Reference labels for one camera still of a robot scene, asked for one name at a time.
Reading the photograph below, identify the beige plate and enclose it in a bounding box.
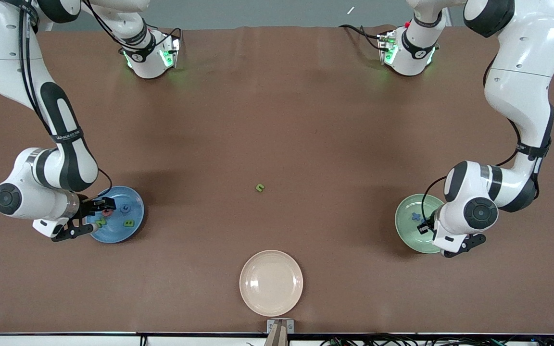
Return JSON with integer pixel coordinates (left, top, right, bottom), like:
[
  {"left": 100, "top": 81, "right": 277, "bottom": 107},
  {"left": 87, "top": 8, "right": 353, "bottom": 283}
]
[{"left": 239, "top": 249, "right": 304, "bottom": 317}]

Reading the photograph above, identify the beige mount post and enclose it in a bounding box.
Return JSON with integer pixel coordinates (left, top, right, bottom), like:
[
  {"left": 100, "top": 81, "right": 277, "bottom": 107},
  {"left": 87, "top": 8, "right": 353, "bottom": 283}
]
[{"left": 263, "top": 322, "right": 289, "bottom": 346}]

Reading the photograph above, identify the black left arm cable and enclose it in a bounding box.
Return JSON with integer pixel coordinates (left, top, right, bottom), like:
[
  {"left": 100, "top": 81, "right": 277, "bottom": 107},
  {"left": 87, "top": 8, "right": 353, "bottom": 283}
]
[{"left": 420, "top": 58, "right": 523, "bottom": 226}]

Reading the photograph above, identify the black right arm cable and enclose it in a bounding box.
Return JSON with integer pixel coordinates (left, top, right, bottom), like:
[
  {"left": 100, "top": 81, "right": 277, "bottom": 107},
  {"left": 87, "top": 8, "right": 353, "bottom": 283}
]
[{"left": 17, "top": 7, "right": 113, "bottom": 198}]

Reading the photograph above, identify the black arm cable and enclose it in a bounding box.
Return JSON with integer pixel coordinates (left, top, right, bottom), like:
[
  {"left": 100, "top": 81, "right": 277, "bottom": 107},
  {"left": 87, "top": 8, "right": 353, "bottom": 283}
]
[
  {"left": 420, "top": 58, "right": 523, "bottom": 226},
  {"left": 17, "top": 7, "right": 113, "bottom": 198}
]

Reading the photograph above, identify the brown table mat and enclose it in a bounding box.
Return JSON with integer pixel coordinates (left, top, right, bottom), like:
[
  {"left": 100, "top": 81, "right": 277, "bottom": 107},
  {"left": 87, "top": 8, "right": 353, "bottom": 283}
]
[{"left": 0, "top": 25, "right": 554, "bottom": 334}]

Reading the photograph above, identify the blue plate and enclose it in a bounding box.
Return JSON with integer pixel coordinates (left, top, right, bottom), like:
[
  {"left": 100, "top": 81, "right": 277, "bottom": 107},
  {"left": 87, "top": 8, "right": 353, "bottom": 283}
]
[{"left": 85, "top": 185, "right": 145, "bottom": 244}]

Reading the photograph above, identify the black base cable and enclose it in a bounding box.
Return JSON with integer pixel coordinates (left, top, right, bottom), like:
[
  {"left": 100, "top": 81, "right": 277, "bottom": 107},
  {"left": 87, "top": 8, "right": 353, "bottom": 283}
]
[
  {"left": 85, "top": 0, "right": 182, "bottom": 53},
  {"left": 339, "top": 24, "right": 388, "bottom": 51}
]

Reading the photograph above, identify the green plate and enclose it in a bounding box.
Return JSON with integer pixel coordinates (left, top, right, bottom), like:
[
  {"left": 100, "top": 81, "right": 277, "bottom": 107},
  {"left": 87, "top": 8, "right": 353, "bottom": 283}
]
[{"left": 394, "top": 193, "right": 451, "bottom": 254}]

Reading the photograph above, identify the black left base cable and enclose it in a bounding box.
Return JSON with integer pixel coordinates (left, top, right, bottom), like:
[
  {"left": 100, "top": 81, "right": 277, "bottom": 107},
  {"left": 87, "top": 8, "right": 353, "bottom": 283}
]
[{"left": 339, "top": 24, "right": 388, "bottom": 51}]

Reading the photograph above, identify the black right base cable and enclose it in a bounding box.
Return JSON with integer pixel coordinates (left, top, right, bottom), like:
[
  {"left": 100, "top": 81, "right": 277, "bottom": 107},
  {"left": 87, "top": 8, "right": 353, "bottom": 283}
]
[{"left": 85, "top": 0, "right": 182, "bottom": 53}]

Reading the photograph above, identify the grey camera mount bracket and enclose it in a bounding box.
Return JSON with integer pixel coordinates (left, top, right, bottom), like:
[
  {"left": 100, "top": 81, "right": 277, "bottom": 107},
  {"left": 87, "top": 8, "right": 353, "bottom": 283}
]
[{"left": 267, "top": 319, "right": 295, "bottom": 334}]

